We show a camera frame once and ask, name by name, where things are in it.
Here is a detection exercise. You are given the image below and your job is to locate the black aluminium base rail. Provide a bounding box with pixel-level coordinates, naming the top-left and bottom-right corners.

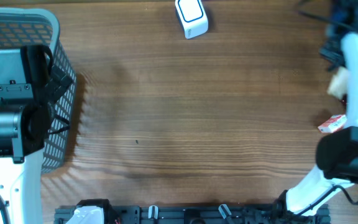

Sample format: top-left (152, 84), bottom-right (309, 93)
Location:
top-left (53, 203), bottom-right (331, 224)

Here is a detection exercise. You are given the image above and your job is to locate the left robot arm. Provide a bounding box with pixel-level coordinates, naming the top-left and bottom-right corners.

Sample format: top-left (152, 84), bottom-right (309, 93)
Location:
top-left (0, 45), bottom-right (73, 223)

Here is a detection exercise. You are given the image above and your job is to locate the brown Pantree snack pouch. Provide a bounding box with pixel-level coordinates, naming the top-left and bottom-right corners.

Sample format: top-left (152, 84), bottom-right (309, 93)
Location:
top-left (327, 67), bottom-right (349, 100)

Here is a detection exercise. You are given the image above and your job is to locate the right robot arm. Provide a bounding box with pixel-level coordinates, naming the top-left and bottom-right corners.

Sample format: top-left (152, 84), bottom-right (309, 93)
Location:
top-left (269, 1), bottom-right (358, 223)

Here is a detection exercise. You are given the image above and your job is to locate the red white small packet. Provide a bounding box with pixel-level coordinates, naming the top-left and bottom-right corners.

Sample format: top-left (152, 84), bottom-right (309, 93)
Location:
top-left (318, 114), bottom-right (347, 133)

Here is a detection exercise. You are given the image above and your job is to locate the grey plastic mesh basket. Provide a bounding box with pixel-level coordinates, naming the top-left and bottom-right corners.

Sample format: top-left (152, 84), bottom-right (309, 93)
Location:
top-left (0, 7), bottom-right (76, 173)

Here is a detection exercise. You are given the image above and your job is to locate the white barcode scanner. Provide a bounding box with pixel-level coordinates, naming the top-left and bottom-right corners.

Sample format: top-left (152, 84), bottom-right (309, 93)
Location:
top-left (175, 0), bottom-right (209, 39)

